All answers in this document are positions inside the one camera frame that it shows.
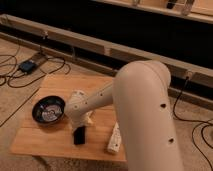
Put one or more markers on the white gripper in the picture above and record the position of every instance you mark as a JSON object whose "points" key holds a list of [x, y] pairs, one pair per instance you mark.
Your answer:
{"points": [[79, 121]]}

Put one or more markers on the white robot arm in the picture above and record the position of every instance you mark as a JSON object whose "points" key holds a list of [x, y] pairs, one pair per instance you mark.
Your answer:
{"points": [[139, 94]]}

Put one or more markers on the dark ceramic bowl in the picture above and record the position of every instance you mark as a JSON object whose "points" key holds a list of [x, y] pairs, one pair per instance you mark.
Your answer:
{"points": [[48, 110]]}

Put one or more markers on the white plastic bottle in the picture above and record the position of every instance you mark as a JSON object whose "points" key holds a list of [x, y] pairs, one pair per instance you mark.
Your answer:
{"points": [[115, 140]]}

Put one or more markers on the wooden table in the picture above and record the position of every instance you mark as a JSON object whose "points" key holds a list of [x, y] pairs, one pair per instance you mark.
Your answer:
{"points": [[56, 140]]}

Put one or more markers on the blue power adapter box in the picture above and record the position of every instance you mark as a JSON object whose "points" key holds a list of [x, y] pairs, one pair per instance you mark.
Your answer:
{"points": [[27, 67]]}

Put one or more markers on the long wooden beam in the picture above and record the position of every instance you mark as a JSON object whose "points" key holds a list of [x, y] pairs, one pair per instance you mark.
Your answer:
{"points": [[200, 75]]}

